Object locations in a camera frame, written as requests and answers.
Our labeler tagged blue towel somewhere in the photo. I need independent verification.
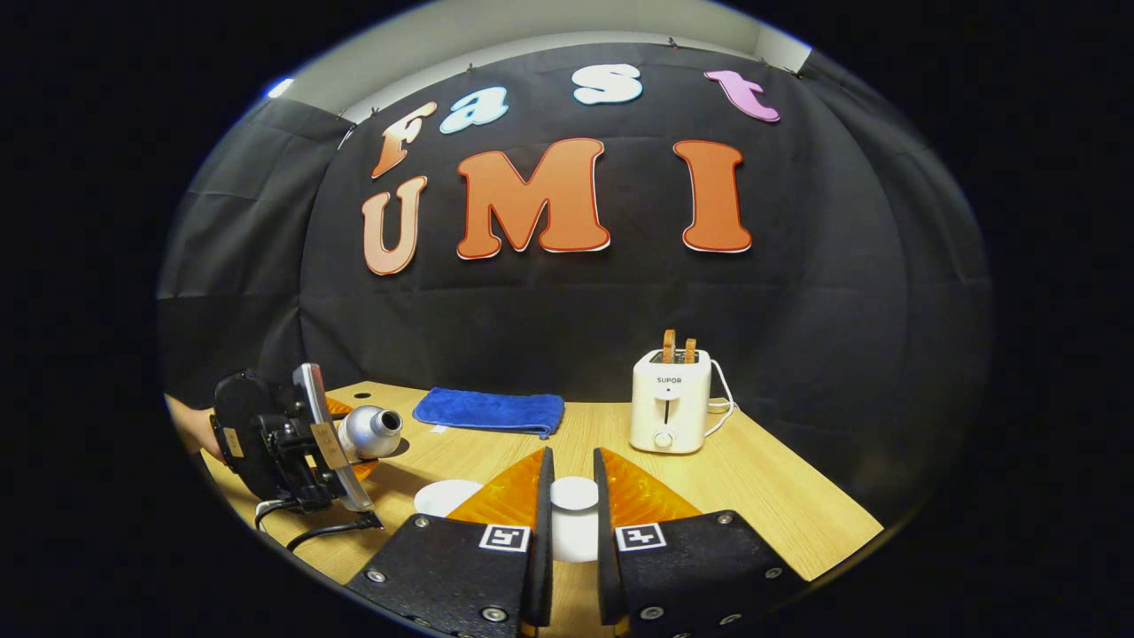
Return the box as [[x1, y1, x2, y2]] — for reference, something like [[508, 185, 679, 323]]
[[412, 387, 565, 440]]

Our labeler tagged white teacup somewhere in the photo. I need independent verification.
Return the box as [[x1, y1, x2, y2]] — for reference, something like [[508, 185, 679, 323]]
[[414, 479, 485, 518]]

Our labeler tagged white toaster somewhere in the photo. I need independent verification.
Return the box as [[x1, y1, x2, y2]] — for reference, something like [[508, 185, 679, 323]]
[[630, 348, 712, 455]]

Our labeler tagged white toaster cable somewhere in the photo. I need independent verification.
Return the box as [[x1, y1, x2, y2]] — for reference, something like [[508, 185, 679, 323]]
[[707, 359, 738, 437]]

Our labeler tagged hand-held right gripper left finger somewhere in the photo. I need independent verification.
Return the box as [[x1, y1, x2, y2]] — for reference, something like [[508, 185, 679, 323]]
[[344, 446, 555, 638]]

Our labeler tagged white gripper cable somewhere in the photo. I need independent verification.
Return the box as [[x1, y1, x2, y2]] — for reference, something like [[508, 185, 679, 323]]
[[254, 497, 298, 531]]

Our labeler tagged silver water bottle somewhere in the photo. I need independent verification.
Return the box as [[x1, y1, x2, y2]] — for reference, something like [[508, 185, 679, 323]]
[[339, 405, 405, 463]]

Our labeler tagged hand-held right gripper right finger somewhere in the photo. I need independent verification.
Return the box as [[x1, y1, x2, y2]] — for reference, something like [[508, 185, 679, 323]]
[[592, 446, 807, 638]]

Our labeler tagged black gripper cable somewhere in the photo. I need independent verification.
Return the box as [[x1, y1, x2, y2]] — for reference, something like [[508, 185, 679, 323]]
[[282, 510, 384, 552]]

